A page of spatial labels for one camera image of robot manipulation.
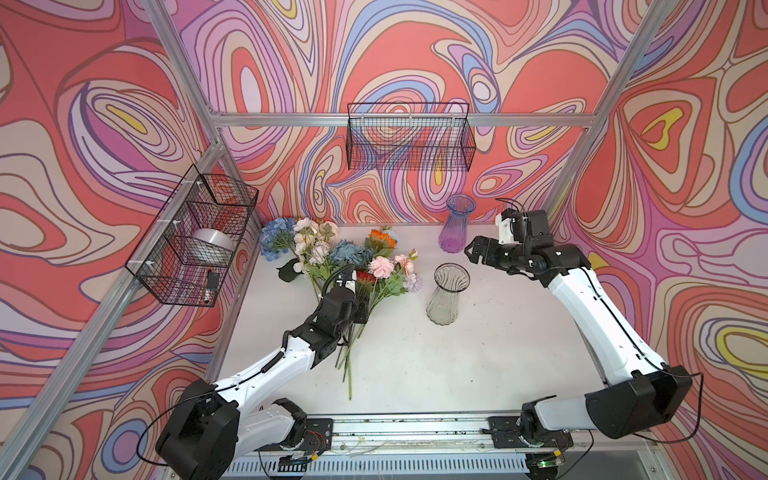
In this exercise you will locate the red gerbera flower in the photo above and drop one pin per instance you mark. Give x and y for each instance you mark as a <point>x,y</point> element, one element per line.
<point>365,289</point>

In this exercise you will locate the black wire basket left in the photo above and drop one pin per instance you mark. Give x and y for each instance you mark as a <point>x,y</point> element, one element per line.
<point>162,264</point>

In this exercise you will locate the clear glass vase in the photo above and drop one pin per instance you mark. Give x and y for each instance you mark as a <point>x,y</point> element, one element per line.
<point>451,280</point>

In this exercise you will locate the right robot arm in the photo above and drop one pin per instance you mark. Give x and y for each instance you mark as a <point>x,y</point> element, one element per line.
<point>640,389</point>

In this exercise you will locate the cream white flower spray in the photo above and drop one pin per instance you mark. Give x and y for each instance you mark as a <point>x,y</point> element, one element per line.
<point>313,243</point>

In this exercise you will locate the lilac pink hydrangea stem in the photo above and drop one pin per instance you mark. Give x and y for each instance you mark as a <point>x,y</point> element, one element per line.
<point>400,283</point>

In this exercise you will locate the white tape roll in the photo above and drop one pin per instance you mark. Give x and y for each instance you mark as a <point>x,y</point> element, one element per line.
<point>211,247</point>

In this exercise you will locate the orange gerbera flower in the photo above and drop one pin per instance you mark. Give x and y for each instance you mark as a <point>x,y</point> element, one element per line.
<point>381,241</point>

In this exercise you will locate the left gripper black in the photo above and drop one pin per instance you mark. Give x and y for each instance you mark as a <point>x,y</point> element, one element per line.
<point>361,309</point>

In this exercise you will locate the black wire basket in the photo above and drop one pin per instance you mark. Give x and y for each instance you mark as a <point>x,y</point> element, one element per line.
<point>409,136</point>
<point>162,264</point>

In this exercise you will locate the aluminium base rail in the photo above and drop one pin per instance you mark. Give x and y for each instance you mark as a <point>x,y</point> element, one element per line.
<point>444,446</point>

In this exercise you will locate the purple glass vase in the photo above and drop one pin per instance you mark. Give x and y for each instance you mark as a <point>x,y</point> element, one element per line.
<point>453,237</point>

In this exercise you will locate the blue hydrangea flower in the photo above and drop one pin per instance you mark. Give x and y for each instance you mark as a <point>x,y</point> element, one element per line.
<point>277,238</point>

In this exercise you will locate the pink peony flower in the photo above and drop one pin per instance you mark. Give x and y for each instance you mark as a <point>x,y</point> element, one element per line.
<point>382,267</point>

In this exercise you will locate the black wire basket back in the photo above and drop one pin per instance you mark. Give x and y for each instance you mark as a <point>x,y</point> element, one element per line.
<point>409,136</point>

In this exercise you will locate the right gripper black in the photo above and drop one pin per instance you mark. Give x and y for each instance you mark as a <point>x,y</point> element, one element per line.
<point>490,247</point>

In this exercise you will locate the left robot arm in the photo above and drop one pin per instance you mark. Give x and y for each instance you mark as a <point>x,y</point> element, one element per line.
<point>252,390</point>

